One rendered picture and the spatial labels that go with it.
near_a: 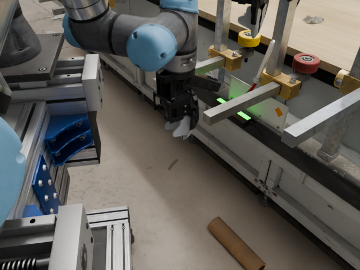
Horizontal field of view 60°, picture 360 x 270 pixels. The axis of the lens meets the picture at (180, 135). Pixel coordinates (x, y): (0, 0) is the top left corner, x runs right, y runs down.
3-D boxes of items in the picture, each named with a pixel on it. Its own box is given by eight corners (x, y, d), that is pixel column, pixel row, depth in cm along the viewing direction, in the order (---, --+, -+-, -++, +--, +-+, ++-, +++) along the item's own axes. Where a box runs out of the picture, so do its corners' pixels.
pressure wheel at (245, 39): (256, 66, 119) (262, 37, 112) (235, 66, 120) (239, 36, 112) (255, 57, 125) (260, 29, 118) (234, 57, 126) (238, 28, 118)
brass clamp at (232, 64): (229, 72, 112) (231, 59, 109) (205, 59, 121) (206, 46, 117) (242, 68, 115) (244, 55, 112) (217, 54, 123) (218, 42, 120)
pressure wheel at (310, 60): (301, 97, 102) (310, 65, 95) (281, 87, 107) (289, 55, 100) (316, 89, 106) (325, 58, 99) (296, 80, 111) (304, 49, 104)
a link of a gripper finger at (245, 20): (238, 34, 92) (242, 1, 86) (257, 38, 90) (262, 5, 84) (233, 37, 90) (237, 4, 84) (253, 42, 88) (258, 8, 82)
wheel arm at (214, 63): (158, 92, 101) (157, 81, 98) (152, 88, 103) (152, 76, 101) (253, 58, 121) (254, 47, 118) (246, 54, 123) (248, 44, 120)
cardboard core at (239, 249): (254, 271, 131) (208, 222, 150) (252, 280, 136) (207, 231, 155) (267, 260, 134) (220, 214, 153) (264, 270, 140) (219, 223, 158)
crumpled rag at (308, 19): (305, 24, 124) (307, 18, 123) (299, 18, 130) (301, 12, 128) (327, 23, 125) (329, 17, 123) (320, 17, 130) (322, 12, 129)
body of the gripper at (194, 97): (153, 111, 77) (150, 66, 69) (181, 100, 81) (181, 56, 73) (171, 127, 72) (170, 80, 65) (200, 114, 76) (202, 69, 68)
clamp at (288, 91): (287, 101, 96) (291, 87, 93) (254, 83, 105) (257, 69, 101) (299, 95, 99) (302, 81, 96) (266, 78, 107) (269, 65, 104)
